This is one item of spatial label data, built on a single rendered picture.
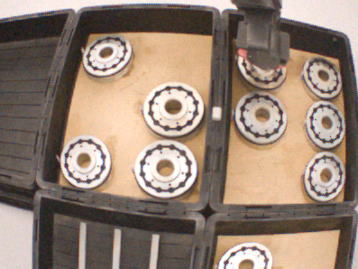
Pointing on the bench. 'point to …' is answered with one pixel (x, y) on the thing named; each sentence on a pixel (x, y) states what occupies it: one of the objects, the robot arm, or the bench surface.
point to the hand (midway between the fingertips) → (262, 62)
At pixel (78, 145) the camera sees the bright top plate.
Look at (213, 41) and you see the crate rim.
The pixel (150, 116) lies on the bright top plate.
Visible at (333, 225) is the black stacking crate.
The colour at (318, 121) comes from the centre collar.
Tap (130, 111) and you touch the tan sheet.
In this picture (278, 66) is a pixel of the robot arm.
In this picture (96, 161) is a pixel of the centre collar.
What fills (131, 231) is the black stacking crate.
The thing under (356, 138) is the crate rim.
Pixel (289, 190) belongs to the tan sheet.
